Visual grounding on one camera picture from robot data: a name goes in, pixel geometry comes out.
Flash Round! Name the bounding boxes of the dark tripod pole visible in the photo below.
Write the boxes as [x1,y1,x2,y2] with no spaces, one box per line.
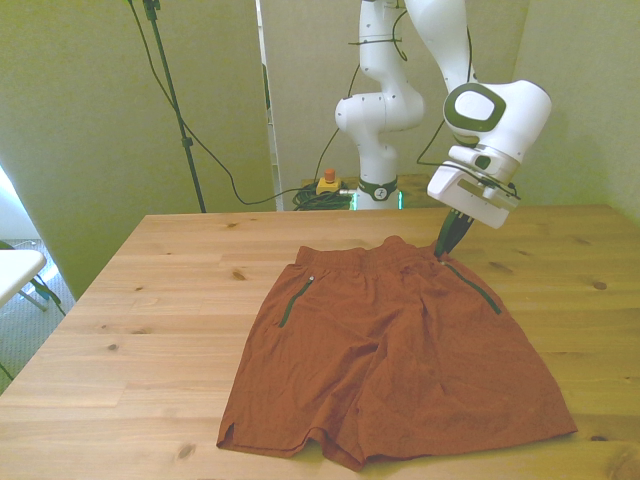
[141,0,209,214]

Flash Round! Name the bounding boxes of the rust orange shorts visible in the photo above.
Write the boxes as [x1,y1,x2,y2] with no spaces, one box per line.
[215,235,580,473]

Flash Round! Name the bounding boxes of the white folding chair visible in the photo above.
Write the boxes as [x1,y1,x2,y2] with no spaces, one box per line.
[0,248,67,317]

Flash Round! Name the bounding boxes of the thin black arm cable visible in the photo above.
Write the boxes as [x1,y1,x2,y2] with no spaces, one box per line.
[348,9,522,199]

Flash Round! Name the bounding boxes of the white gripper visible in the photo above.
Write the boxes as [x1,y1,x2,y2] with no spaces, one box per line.
[426,163,519,258]

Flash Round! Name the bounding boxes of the coiled dark cable bundle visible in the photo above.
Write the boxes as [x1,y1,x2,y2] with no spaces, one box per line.
[291,181,358,212]

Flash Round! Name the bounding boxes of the black tripod cable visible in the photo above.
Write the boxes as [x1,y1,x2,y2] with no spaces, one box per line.
[124,0,321,207]

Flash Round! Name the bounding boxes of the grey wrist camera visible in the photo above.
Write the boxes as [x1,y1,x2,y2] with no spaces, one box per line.
[456,178,523,203]

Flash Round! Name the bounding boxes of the yellow emergency stop button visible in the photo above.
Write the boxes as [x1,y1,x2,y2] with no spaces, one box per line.
[315,168,344,198]

